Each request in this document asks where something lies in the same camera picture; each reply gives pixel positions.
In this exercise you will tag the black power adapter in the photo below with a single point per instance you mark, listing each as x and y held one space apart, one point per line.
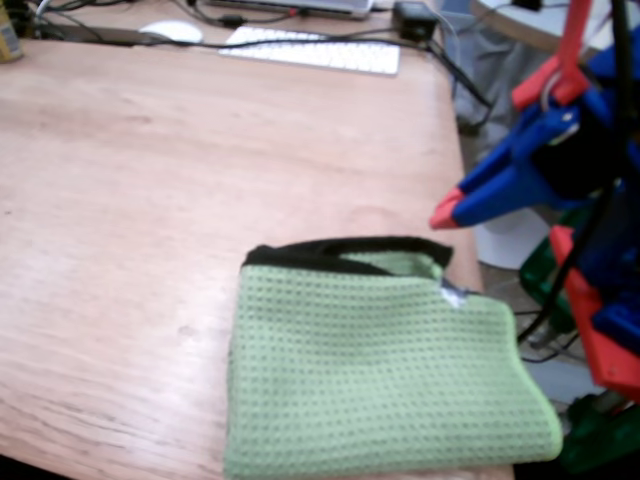
412 20

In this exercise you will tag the blue gripper black motor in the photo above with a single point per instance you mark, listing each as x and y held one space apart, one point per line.
505 187

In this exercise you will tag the yellow can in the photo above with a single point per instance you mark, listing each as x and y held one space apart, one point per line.
9 35

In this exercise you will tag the white side table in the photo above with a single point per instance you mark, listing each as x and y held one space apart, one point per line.
500 14

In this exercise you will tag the white keyboard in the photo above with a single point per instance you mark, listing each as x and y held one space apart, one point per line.
320 50

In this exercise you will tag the red camera mount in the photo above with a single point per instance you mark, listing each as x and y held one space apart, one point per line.
570 55

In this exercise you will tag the white computer mouse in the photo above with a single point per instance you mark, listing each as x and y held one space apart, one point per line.
172 31

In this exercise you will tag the green waffle cleaning cloth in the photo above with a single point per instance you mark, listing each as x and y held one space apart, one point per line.
375 375

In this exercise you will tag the green robot base clamp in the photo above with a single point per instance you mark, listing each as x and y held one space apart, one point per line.
542 280

